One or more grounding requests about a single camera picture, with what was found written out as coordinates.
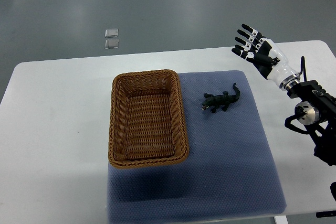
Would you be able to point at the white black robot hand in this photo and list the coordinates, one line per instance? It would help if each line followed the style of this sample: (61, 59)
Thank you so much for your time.
(266, 56)

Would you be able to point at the blue textured mat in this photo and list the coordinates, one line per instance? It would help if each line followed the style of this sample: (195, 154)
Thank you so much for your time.
(229, 173)

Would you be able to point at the black table control panel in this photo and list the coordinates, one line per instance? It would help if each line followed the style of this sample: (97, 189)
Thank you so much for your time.
(324, 214)

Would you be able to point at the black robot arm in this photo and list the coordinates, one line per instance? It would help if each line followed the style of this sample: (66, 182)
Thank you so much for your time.
(314, 116)

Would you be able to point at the brown wicker basket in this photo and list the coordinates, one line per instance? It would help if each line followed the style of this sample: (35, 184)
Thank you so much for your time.
(147, 121)

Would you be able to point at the upper clear floor tile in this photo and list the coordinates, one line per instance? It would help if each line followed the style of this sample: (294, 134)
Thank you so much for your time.
(111, 32)

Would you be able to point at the dark toy crocodile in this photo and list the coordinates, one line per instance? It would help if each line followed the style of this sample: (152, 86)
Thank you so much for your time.
(222, 101)

